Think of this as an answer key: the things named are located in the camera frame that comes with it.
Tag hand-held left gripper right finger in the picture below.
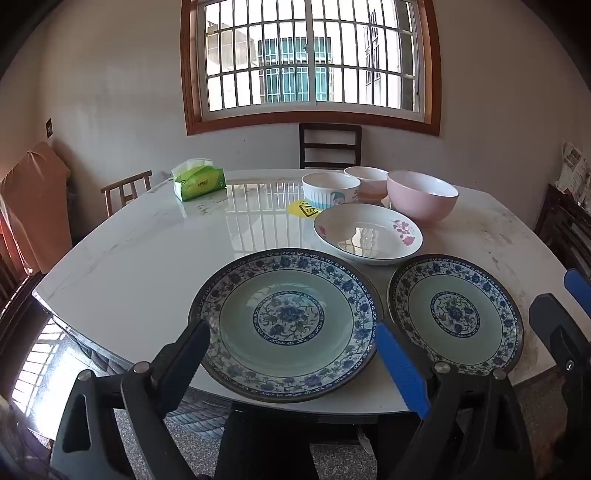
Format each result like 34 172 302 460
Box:
375 322 550 480

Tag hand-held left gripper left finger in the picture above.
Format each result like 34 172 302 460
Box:
50 318 218 480

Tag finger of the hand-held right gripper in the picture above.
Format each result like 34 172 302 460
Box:
564 268 591 320
529 293 591 402

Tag small blue floral plate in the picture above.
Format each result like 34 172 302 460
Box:
388 255 525 381

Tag large blue floral plate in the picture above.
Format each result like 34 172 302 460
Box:
188 249 384 403

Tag white plate with pink flowers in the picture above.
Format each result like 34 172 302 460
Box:
314 203 424 267

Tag white bowl with cartoon print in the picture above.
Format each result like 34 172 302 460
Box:
301 172 361 209

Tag dark carved wooden chair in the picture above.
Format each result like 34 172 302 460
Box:
533 184 591 278

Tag stack of newspapers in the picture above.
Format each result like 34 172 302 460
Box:
554 141 591 204

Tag person's dark pants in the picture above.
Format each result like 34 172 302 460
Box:
215 408 319 480

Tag dark brown wooden chair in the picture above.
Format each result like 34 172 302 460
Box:
0 249 47 402

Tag green tissue pack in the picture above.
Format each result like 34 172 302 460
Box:
171 159 227 202

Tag light wooden chair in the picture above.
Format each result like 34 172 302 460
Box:
100 170 153 217

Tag yellow round warning sticker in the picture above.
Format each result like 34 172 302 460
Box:
286 199 324 219

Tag white bowl with pink ribs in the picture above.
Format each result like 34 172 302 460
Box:
344 166 390 204

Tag orange board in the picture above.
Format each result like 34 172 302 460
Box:
0 141 73 273

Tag dark slatted chair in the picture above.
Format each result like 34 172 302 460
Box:
298 123 363 170

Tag barred window with wooden frame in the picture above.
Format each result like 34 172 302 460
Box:
180 0 441 137

